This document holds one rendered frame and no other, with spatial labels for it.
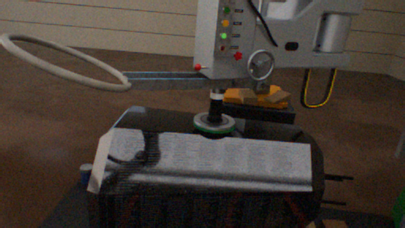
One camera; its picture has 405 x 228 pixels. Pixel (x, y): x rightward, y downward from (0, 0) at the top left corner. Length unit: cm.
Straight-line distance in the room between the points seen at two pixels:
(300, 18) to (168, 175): 97
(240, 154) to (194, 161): 23
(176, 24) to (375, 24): 483
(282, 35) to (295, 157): 59
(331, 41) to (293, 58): 27
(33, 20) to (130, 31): 234
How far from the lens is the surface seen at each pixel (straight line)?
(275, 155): 154
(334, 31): 177
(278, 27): 149
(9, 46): 116
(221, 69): 136
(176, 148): 149
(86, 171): 250
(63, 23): 831
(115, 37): 793
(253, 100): 210
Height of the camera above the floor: 145
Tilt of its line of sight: 21 degrees down
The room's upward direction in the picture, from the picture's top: 5 degrees clockwise
